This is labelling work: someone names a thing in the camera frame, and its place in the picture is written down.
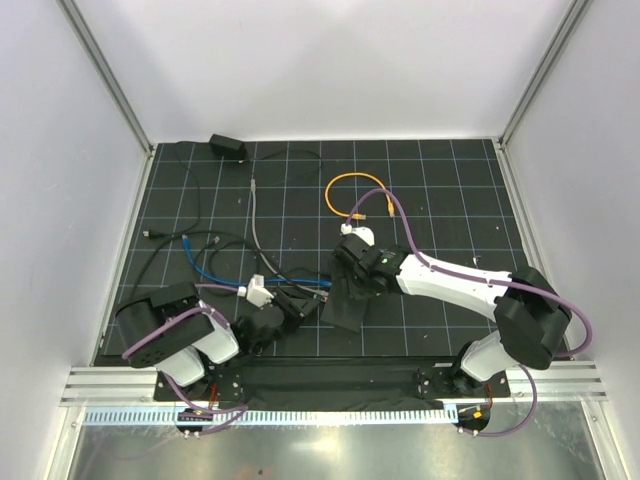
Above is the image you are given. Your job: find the yellow ethernet cable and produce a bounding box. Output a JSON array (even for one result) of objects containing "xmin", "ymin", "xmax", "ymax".
[{"xmin": 324, "ymin": 172, "xmax": 396, "ymax": 221}]

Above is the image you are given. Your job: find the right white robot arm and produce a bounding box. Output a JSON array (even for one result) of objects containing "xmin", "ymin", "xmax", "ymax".
[{"xmin": 330, "ymin": 233, "xmax": 571, "ymax": 396}]

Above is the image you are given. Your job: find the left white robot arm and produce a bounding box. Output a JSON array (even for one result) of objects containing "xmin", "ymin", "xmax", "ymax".
[{"xmin": 115, "ymin": 275, "xmax": 321, "ymax": 400}]

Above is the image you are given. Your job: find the black grid mat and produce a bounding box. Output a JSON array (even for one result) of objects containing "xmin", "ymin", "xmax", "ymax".
[{"xmin": 92, "ymin": 139, "xmax": 574, "ymax": 359}]

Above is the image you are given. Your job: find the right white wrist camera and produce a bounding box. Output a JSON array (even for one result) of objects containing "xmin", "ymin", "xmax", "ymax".
[{"xmin": 340, "ymin": 223, "xmax": 375, "ymax": 246}]

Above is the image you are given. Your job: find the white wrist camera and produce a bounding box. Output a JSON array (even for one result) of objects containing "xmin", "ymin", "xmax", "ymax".
[
  {"xmin": 340, "ymin": 223, "xmax": 375, "ymax": 246},
  {"xmin": 237, "ymin": 274, "xmax": 274, "ymax": 308}
]

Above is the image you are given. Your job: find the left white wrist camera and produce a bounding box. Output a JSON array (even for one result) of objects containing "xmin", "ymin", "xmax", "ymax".
[{"xmin": 237, "ymin": 274, "xmax": 274, "ymax": 308}]

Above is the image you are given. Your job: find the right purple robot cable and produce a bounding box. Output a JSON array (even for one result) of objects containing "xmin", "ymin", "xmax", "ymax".
[{"xmin": 347, "ymin": 189, "xmax": 595, "ymax": 437}]

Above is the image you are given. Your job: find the blue ethernet cable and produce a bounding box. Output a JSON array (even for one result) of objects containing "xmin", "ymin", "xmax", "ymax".
[{"xmin": 180, "ymin": 233, "xmax": 332, "ymax": 289}]

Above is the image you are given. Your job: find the grey ethernet cable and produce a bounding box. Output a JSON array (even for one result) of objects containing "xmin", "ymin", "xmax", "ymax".
[{"xmin": 248, "ymin": 174, "xmax": 329, "ymax": 296}]

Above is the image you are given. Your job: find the thin black flat cable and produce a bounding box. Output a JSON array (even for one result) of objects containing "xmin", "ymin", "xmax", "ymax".
[{"xmin": 142, "ymin": 141, "xmax": 324, "ymax": 241}]

